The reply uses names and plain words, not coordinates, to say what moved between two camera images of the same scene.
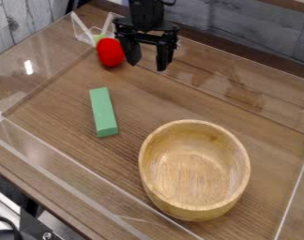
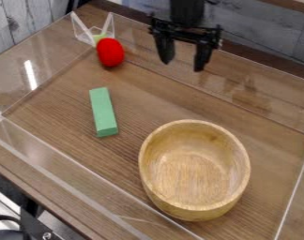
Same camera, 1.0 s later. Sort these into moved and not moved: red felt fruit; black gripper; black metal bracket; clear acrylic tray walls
Moved: black gripper
Not moved: clear acrylic tray walls; red felt fruit; black metal bracket
